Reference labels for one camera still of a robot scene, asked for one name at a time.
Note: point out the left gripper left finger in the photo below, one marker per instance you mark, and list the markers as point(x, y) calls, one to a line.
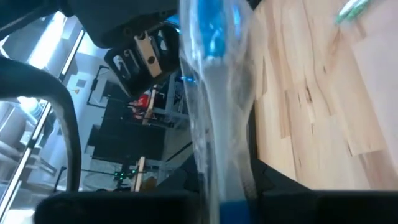
point(124, 208)

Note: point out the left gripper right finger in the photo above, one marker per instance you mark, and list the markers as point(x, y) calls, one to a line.
point(326, 208)

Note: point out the blue white toothbrush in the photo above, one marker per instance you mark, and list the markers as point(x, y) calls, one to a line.
point(224, 109)

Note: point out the ceiling light bar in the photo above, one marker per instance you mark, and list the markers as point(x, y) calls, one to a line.
point(46, 43)

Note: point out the red object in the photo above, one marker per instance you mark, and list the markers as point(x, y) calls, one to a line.
point(141, 102)

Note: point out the green white wrapped toothbrush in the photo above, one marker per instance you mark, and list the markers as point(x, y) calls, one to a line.
point(351, 11)

